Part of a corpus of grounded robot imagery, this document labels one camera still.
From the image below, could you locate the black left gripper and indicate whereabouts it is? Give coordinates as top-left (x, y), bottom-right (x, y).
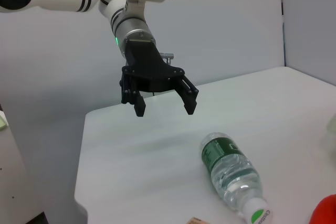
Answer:
top-left (120, 39), bottom-right (200, 118)

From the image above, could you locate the pale green paper pad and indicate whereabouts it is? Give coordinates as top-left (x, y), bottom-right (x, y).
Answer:
top-left (0, 110), bottom-right (8, 132)

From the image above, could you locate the red tomato-shaped plush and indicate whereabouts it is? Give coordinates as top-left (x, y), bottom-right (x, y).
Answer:
top-left (307, 194), bottom-right (336, 224)

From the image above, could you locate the tan eraser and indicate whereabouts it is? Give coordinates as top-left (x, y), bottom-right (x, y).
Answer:
top-left (186, 217), bottom-right (211, 224)

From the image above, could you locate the clear green-label water bottle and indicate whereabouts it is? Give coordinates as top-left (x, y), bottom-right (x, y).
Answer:
top-left (201, 132), bottom-right (274, 224)

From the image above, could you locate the pale green glass fruit bowl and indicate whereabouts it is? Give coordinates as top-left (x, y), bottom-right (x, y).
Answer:
top-left (319, 113), bottom-right (336, 158)

